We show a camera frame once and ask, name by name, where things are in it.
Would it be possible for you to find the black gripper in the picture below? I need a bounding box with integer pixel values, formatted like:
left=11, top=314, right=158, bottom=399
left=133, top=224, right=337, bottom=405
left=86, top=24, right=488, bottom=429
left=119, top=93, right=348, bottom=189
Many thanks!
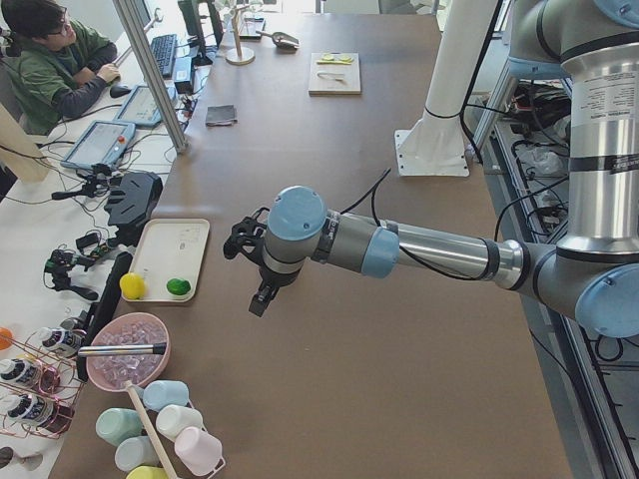
left=223, top=207, right=295, bottom=316

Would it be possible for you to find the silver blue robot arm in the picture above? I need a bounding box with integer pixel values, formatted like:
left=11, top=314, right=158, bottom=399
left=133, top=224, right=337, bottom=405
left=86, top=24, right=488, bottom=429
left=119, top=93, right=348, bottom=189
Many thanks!
left=224, top=1, right=638, bottom=338

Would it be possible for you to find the pink bowl with ice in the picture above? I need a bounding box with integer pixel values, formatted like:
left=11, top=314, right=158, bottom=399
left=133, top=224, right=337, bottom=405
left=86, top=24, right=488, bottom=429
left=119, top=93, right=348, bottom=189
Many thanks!
left=85, top=312, right=171, bottom=392

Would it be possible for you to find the white ceramic spoon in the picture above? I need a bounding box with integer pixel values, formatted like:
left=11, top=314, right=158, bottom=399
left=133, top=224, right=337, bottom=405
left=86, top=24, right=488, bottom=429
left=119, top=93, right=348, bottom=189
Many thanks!
left=317, top=71, right=345, bottom=82

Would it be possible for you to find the green lime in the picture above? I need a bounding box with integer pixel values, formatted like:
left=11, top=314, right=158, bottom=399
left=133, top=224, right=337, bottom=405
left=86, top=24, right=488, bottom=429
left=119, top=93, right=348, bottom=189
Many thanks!
left=166, top=277, right=192, bottom=296

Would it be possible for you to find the cream rabbit tray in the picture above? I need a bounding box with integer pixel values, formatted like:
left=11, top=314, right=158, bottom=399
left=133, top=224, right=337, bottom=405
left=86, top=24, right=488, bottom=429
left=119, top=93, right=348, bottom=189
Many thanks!
left=122, top=219, right=210, bottom=302

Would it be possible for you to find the yellow lemon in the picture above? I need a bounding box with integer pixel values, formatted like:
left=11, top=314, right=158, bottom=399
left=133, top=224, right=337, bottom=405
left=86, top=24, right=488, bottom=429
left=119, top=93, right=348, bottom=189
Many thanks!
left=119, top=272, right=146, bottom=300

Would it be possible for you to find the light blue cup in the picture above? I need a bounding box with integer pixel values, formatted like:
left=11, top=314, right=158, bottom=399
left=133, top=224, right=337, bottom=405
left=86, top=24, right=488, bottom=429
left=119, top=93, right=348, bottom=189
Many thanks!
left=143, top=380, right=190, bottom=412

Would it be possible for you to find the white cup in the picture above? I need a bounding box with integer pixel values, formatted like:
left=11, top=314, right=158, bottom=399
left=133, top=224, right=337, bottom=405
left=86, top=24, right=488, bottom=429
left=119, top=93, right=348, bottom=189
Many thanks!
left=156, top=404, right=204, bottom=441

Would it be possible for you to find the black controller device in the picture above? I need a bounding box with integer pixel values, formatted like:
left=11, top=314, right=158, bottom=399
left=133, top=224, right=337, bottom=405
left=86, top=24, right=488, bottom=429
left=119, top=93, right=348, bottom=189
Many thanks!
left=104, top=172, right=163, bottom=248

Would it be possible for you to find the pink cup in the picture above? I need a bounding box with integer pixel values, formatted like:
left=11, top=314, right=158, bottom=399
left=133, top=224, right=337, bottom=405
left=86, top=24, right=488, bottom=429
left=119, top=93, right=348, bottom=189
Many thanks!
left=174, top=426, right=225, bottom=476

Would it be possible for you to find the grey folded cloth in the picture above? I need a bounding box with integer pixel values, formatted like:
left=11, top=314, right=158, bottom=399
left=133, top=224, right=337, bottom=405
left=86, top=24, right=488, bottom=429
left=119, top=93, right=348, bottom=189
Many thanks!
left=205, top=105, right=237, bottom=127

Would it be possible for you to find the mint green cup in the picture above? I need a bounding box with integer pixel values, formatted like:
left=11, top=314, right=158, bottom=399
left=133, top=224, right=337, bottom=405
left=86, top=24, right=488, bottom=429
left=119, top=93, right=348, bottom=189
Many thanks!
left=95, top=408, right=143, bottom=446

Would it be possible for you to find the pale blue cup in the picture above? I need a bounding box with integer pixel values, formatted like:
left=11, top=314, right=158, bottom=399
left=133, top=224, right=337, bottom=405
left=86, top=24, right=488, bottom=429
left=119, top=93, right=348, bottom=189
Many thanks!
left=114, top=436, right=159, bottom=472

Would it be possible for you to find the yellow cup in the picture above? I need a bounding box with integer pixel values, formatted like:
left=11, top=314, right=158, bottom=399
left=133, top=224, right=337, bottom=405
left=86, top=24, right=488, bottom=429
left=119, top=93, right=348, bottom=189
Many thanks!
left=126, top=465, right=168, bottom=479

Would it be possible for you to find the wooden cutting board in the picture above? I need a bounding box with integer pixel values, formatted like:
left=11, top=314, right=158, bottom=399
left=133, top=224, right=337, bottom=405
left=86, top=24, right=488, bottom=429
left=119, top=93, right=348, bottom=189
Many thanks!
left=308, top=52, right=361, bottom=96

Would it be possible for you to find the blue teach pendant near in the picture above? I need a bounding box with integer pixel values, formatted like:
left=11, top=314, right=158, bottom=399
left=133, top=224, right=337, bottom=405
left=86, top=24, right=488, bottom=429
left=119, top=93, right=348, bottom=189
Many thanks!
left=61, top=121, right=136, bottom=171

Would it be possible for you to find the blue teach pendant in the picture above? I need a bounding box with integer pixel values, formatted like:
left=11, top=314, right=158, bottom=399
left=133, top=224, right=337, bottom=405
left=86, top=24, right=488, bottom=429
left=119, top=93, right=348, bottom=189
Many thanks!
left=114, top=85, right=162, bottom=129
left=61, top=121, right=136, bottom=171

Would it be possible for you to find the blue teach pendant far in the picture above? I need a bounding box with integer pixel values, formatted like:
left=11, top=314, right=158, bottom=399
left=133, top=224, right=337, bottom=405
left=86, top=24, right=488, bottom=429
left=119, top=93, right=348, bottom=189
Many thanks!
left=114, top=85, right=162, bottom=129

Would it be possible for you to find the wooden mug tree stand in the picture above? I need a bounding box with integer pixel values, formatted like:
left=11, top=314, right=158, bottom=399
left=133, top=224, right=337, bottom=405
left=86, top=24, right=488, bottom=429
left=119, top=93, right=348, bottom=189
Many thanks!
left=225, top=3, right=257, bottom=66

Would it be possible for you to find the yellow plastic knife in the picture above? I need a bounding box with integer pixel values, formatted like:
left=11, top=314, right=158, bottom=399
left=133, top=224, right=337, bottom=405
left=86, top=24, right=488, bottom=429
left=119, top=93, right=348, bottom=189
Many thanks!
left=316, top=57, right=354, bottom=65

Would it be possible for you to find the metal scoop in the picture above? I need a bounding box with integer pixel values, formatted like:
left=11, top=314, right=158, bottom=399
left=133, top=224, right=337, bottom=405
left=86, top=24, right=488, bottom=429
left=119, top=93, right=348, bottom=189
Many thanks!
left=257, top=30, right=300, bottom=50

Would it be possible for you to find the black keyboard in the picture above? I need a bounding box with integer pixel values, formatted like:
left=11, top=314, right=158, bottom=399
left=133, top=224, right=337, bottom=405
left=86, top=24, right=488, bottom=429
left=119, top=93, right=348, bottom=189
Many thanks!
left=150, top=34, right=178, bottom=78

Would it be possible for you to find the black monitor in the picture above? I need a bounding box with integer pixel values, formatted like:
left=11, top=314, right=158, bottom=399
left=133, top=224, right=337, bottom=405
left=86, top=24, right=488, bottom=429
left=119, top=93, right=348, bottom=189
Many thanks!
left=178, top=0, right=224, bottom=67

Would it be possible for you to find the seated person green jacket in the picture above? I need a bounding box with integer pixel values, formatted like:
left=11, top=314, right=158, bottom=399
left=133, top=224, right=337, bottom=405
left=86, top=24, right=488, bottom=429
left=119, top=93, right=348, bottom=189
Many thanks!
left=1, top=1, right=120, bottom=136

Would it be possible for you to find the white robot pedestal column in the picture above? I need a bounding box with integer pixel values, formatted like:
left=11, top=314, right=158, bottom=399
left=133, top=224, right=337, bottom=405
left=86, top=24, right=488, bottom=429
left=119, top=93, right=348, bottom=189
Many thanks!
left=394, top=1, right=507, bottom=177

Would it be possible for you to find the copper wire bottle rack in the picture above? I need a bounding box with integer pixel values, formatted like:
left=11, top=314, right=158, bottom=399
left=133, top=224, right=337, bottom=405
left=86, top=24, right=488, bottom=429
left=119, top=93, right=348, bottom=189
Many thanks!
left=1, top=329, right=85, bottom=439

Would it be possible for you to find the aluminium frame post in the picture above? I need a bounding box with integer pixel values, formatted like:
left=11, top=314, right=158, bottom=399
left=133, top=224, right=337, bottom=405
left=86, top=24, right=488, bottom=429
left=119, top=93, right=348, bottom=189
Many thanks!
left=113, top=0, right=188, bottom=154

